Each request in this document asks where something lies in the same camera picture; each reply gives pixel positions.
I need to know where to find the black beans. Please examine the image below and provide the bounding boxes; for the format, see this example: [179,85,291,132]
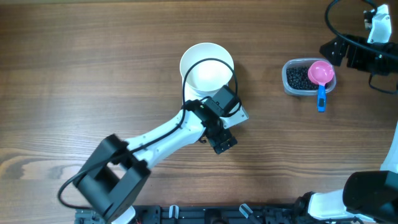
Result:
[286,67,318,90]

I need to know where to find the white digital kitchen scale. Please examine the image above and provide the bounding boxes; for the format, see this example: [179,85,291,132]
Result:
[184,77,231,101]

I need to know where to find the pink scoop blue handle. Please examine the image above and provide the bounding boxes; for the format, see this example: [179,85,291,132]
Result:
[307,60,335,113]

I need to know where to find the clear plastic container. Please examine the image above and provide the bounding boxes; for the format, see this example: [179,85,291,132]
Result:
[282,58,327,96]

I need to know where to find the white bowl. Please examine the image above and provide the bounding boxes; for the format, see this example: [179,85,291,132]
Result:
[180,42,234,96]

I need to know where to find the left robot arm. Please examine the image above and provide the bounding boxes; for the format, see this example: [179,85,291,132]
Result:
[72,85,248,223]

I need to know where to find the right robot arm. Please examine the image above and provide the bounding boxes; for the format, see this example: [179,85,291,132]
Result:
[291,35,397,223]

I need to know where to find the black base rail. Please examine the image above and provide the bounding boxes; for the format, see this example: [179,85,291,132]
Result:
[73,203,364,224]

